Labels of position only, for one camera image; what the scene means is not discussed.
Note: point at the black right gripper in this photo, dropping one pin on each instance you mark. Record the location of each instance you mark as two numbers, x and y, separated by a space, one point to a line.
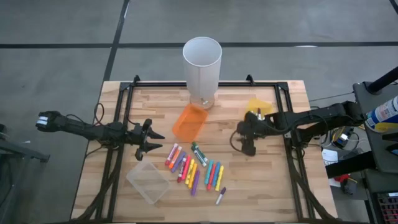
250 130

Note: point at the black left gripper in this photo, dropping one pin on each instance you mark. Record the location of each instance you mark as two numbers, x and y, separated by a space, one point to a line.
139 134

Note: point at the purple cap thin marker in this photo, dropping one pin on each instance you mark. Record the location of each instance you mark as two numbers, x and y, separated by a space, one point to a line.
220 197
259 111

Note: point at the pink dry-erase marker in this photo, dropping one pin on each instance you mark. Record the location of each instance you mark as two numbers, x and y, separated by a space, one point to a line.
171 154

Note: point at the orange dry-erase marker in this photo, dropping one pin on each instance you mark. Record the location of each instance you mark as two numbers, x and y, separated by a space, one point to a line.
175 157

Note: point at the yellow plastic bin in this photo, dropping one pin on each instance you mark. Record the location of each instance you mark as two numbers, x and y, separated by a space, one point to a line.
264 105

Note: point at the purple highlighter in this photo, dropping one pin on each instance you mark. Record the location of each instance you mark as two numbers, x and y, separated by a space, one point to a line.
195 183
179 161

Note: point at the orange plastic bin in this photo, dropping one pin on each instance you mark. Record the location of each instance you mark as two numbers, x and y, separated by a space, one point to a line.
189 123

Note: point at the red dry-erase marker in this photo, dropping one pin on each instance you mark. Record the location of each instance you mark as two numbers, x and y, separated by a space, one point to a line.
181 170

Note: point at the pink highlighter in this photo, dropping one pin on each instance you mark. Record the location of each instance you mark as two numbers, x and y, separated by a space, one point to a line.
186 167

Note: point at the green dry-erase marker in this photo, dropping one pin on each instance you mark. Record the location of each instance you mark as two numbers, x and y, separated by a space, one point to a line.
197 155
200 153

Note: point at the yellow highlighter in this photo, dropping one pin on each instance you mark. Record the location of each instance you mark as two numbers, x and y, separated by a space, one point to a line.
190 172
219 178

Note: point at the orange-yellow highlighter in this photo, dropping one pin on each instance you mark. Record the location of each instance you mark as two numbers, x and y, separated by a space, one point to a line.
193 175

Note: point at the blue highlighter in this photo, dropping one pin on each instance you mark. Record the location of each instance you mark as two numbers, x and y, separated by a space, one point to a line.
216 174

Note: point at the teal highlighter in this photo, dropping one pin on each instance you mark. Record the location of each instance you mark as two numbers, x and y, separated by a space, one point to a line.
209 172

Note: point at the red highlighter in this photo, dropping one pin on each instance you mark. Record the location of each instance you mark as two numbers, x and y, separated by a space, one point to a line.
211 177

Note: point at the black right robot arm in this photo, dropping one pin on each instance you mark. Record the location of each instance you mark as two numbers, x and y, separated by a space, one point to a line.
311 119

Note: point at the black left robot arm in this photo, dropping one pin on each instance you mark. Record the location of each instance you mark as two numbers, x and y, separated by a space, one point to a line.
81 129

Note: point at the clear plastic bin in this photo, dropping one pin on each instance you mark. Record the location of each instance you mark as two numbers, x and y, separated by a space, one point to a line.
147 182

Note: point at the white paper sheet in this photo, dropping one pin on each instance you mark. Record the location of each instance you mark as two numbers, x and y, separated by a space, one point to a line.
329 155

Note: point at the metal power adapter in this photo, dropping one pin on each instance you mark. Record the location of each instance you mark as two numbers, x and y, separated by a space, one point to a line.
342 138

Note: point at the small red object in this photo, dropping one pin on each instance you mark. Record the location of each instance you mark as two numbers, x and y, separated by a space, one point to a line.
343 178

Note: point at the black bar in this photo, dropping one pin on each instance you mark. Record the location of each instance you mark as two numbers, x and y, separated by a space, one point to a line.
348 166

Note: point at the grey side table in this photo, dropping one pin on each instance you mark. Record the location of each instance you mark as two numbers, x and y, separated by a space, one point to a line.
377 143

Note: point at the blue white spray can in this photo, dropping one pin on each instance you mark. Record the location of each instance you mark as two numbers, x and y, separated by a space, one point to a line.
384 115

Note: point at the grey metal stand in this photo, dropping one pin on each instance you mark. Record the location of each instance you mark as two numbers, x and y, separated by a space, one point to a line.
18 149

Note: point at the black pole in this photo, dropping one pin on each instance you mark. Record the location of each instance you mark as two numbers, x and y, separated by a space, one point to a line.
382 81

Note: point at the backlit keyboard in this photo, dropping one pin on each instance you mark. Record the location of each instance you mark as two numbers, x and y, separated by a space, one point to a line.
388 208

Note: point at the black aluminium table frame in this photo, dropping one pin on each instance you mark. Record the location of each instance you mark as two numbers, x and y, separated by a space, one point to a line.
155 84

